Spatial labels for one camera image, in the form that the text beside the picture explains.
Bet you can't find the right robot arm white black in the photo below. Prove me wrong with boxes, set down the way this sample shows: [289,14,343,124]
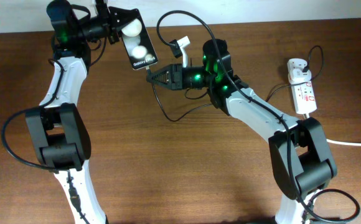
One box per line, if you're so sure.
[146,39,340,223]

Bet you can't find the black charging cable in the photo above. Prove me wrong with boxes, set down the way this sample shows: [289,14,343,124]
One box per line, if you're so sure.
[144,45,324,123]

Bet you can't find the white power strip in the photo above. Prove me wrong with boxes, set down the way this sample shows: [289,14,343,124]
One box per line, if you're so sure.
[286,58,318,115]

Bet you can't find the black smartphone with lit screen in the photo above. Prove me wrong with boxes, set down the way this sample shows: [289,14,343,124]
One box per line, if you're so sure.
[121,9,158,70]

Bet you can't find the white power strip cord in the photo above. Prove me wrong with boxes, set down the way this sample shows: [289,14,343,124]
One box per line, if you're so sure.
[303,112,361,149]

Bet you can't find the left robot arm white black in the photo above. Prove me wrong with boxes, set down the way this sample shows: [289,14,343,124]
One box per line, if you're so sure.
[26,0,140,223]

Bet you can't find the white wall charger adapter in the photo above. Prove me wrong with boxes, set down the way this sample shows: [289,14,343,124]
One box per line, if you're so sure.
[288,68,312,85]

